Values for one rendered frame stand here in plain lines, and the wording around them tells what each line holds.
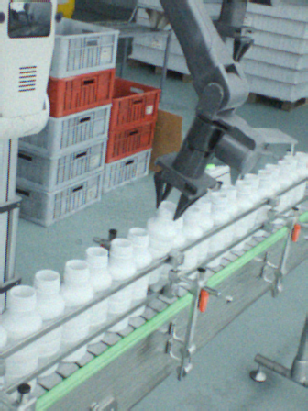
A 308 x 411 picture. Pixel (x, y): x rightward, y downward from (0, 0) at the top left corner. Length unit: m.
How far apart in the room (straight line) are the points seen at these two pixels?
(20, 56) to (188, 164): 0.66
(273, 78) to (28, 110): 6.31
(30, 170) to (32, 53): 2.19
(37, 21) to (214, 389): 1.68
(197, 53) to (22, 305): 0.48
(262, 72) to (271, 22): 0.57
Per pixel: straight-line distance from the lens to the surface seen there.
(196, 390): 2.71
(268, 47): 7.84
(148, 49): 8.80
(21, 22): 1.60
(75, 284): 1.01
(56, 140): 3.64
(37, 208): 3.84
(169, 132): 4.77
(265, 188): 1.58
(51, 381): 1.04
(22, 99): 1.65
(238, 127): 1.05
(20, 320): 0.93
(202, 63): 1.05
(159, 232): 1.16
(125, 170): 4.56
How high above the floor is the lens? 1.65
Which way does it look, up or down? 22 degrees down
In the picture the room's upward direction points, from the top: 9 degrees clockwise
